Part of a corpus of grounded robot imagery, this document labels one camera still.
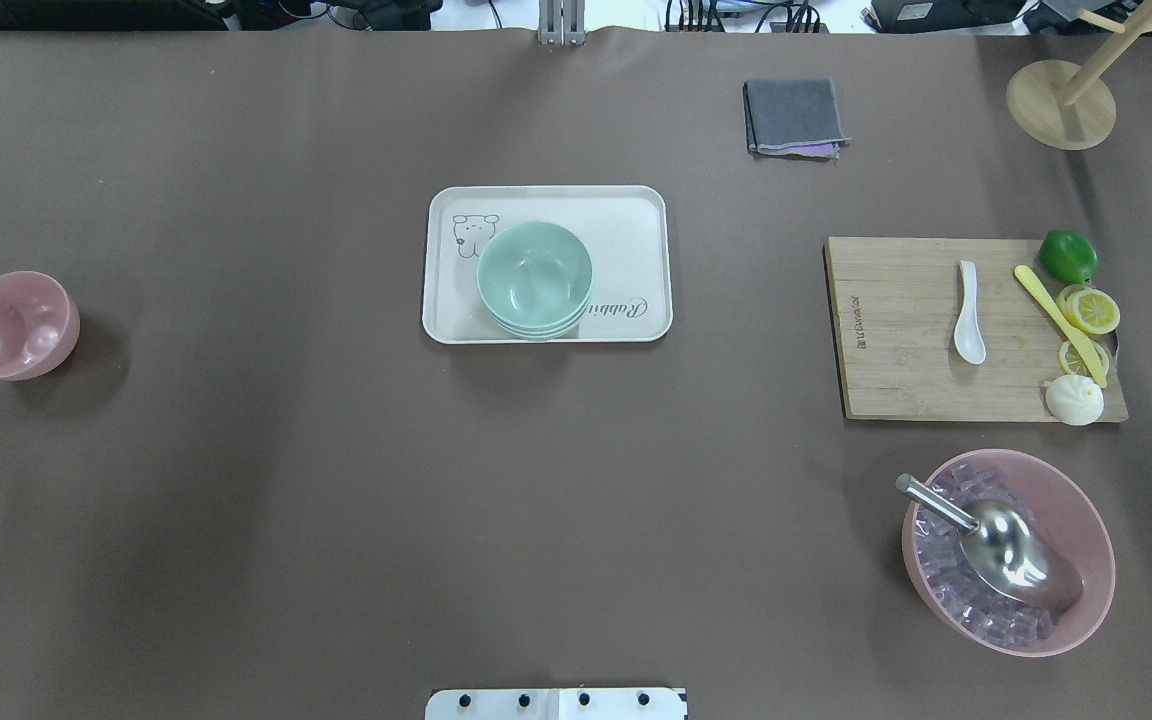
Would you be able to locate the upper lemon slice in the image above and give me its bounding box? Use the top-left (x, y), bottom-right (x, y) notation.
top-left (1056, 285), bottom-right (1121, 336)

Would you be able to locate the large pink ice bowl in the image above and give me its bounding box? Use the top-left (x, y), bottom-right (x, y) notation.
top-left (902, 448), bottom-right (1117, 659)

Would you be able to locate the lower lemon slice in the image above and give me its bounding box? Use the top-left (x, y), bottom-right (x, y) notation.
top-left (1059, 340), bottom-right (1114, 378)

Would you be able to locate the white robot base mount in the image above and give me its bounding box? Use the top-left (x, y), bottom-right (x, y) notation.
top-left (424, 685), bottom-right (689, 719)

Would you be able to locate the white steamed bun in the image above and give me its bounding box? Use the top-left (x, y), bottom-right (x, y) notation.
top-left (1044, 374), bottom-right (1105, 427)

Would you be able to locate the white ceramic spoon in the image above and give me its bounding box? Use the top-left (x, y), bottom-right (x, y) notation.
top-left (954, 259), bottom-right (987, 365)

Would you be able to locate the yellow plastic knife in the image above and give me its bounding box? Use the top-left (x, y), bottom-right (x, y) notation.
top-left (1011, 264), bottom-right (1108, 388)

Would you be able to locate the metal ice scoop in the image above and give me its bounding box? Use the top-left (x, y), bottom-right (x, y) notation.
top-left (895, 473), bottom-right (1084, 612)

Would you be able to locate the cream rabbit tray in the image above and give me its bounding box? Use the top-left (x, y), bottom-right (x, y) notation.
top-left (420, 184), bottom-right (673, 344)

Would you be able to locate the wooden mug tree stand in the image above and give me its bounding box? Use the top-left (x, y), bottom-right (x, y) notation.
top-left (1006, 1), bottom-right (1152, 151)

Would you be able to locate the green bowl stack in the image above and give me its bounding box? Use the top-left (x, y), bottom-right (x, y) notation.
top-left (476, 222), bottom-right (594, 341)

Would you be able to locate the lemon slice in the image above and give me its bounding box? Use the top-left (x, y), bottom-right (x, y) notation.
top-left (1059, 340), bottom-right (1114, 378)
top-left (1056, 285), bottom-right (1121, 336)

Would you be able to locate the grey folded cloth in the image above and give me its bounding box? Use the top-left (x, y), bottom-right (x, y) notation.
top-left (742, 78), bottom-right (851, 159)

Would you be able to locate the green lime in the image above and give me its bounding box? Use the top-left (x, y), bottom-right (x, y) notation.
top-left (1038, 229), bottom-right (1100, 285)

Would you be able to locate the small pink bowl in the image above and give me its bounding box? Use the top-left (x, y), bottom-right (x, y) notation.
top-left (0, 270), bottom-right (81, 381)

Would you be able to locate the bamboo cutting board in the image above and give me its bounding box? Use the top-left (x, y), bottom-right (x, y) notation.
top-left (823, 236), bottom-right (1129, 423)

